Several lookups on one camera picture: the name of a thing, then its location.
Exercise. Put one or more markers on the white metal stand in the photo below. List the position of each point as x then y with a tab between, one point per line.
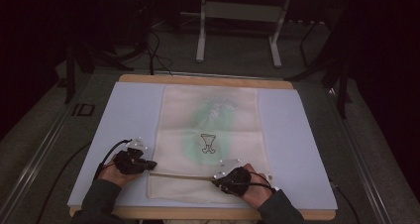
242	11

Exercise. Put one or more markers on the person's left hand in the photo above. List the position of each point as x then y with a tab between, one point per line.
110	176

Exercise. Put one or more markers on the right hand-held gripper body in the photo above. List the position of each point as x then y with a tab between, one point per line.
236	177

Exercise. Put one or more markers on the black tripod stand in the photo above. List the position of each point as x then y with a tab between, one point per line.
340	75
82	57

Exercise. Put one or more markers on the cream cloth with green print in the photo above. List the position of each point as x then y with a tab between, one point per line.
241	118

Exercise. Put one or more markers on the metal floor rail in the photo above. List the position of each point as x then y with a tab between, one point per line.
360	158
36	158

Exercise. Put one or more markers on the light blue table mat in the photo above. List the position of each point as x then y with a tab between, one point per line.
132	111

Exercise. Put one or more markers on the wooden table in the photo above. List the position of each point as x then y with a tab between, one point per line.
204	81

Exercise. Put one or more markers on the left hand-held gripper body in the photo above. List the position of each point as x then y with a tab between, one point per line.
132	163

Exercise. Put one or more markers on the person's right hand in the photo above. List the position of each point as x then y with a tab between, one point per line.
259	191

